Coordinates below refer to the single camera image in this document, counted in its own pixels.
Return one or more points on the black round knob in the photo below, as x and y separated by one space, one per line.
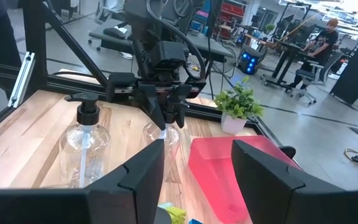
287 152

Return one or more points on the black rolling table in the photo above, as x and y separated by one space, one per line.
204 45

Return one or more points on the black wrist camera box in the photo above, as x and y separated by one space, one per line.
168 56

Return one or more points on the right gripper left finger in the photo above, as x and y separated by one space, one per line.
73 205

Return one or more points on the pink plastic bin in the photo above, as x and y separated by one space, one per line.
213 174

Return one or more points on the black computer blue lights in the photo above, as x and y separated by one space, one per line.
249 60

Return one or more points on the seated person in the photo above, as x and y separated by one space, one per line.
325 40

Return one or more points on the silver aluminium extrusion bar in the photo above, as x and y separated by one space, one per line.
22 81

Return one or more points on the grey office chair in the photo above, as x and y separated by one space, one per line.
309 76

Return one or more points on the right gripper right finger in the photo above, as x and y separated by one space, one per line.
291 202

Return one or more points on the red storage shelf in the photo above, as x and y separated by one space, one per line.
232 11

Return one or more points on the black aluminium table frame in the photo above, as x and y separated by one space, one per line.
33 31

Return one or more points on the yellow-green dish brush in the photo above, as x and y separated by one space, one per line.
176 214

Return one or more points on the black office desk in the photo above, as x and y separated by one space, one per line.
286 51

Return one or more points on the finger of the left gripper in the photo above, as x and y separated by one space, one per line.
179 109
152 102

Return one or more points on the green plant in white pot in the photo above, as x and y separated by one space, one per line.
238 102

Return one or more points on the blue sponge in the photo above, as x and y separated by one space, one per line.
166 205
194 221

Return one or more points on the clear soap bottle black pump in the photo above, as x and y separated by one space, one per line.
87 112
172 140

